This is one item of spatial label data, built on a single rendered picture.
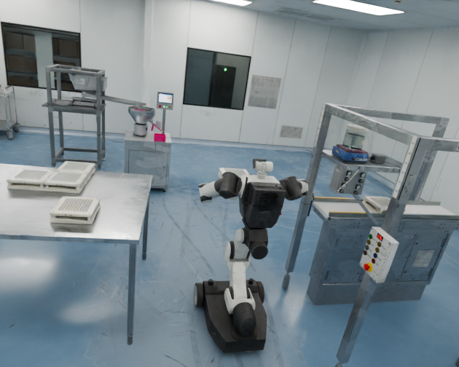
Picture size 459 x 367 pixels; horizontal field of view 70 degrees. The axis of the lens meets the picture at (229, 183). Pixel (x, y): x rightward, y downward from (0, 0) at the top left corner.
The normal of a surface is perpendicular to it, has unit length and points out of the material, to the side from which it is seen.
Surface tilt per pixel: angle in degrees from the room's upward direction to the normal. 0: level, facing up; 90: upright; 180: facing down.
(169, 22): 90
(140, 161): 90
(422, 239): 90
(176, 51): 90
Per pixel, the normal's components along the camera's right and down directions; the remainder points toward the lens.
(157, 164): 0.22, 0.39
